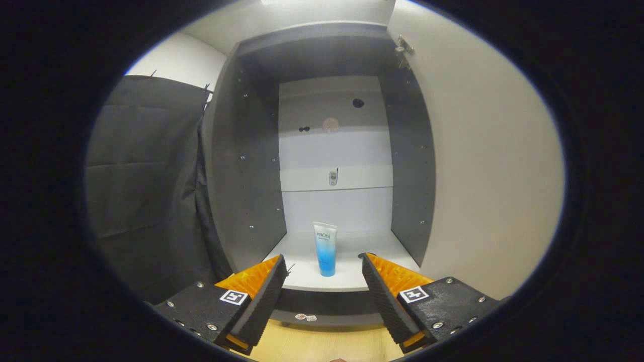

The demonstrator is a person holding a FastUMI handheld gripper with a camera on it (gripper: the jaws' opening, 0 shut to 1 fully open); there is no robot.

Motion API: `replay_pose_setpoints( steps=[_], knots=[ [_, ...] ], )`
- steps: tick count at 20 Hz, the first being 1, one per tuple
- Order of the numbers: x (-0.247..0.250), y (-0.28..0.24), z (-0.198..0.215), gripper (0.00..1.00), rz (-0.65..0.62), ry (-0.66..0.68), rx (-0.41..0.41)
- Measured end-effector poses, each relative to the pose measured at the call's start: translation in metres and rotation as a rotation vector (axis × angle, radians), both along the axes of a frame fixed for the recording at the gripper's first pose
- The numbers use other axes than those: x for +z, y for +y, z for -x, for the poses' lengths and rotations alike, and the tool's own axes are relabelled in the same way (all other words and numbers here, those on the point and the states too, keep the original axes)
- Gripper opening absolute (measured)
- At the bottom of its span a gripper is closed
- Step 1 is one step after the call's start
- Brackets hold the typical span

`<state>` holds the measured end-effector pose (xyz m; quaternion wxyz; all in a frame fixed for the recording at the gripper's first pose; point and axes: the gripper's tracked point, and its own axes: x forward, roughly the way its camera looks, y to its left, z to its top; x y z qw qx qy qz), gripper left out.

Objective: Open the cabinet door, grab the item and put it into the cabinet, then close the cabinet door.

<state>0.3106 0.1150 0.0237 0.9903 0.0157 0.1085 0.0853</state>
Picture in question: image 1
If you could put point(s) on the blue and white tube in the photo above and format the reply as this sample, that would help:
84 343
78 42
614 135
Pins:
326 251

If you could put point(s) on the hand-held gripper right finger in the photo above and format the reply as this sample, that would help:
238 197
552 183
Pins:
385 301

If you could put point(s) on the black backdrop cloth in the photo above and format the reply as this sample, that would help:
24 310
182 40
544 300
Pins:
146 191

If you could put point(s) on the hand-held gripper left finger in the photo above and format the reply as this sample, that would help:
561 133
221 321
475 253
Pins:
266 301

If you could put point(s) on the metal door hinge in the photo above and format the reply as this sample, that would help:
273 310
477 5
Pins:
402 49

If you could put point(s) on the dark grey cabinet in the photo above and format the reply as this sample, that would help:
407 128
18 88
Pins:
246 176

